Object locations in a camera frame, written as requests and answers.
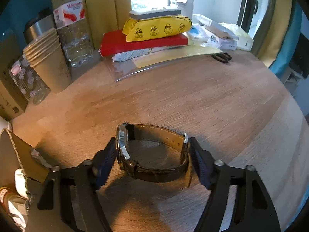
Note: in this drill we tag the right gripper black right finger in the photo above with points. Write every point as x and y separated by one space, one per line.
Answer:
204 165

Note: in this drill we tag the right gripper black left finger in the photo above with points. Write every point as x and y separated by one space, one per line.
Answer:
103 162

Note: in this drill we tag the brown leather wristwatch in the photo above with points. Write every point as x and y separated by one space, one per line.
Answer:
153 154

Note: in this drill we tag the brown cardboard box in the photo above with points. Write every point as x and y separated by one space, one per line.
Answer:
43 211

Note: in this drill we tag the white earbuds case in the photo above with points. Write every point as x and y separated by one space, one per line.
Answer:
21 184

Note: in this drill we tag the clear plastic sheet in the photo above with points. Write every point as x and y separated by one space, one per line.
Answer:
125 69

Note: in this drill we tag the patterned glass jar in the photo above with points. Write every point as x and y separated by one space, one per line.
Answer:
28 81

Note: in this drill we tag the red gold tin can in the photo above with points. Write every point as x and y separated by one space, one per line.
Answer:
15 206

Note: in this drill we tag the brown cardboard lamp package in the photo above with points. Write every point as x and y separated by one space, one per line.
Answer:
13 103

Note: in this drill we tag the black scissors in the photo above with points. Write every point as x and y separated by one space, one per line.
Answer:
222 57

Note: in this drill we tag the yellow envelope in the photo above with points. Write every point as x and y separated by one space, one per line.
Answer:
172 54

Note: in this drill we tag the red book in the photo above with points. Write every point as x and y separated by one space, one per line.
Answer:
115 42

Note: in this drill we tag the stack of paper cups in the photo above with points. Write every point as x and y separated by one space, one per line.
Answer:
46 57

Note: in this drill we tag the white paper boxes pile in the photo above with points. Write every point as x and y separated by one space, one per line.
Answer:
223 36

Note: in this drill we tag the yellow tissue pack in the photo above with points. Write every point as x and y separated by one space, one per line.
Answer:
142 30

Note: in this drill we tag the black monitor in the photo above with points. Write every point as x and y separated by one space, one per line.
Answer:
300 59

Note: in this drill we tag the grey white flat box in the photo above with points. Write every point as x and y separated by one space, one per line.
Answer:
144 14

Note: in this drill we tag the steel thermos mug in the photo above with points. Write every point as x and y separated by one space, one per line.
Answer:
38 25

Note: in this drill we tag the clear plastic water bottle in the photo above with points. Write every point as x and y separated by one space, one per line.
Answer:
74 33

